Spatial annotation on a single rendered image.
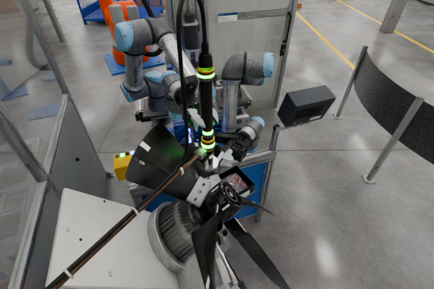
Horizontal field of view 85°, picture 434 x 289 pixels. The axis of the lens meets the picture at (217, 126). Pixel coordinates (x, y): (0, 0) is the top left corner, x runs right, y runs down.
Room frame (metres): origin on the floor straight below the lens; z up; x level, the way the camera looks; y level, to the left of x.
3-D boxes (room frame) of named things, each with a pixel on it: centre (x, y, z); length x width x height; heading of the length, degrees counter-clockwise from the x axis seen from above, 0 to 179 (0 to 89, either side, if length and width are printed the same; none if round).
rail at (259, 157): (0.94, 0.05, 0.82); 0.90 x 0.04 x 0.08; 109
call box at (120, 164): (0.81, 0.43, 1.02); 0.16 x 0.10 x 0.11; 109
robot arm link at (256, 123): (0.92, -0.18, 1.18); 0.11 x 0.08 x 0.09; 146
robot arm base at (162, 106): (1.32, 0.38, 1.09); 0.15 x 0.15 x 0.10
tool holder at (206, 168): (0.56, 0.03, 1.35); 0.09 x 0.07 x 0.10; 144
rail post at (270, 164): (1.08, -0.35, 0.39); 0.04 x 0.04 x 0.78; 19
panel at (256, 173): (0.94, 0.05, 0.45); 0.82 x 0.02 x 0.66; 109
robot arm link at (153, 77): (1.32, 0.39, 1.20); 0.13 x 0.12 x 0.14; 127
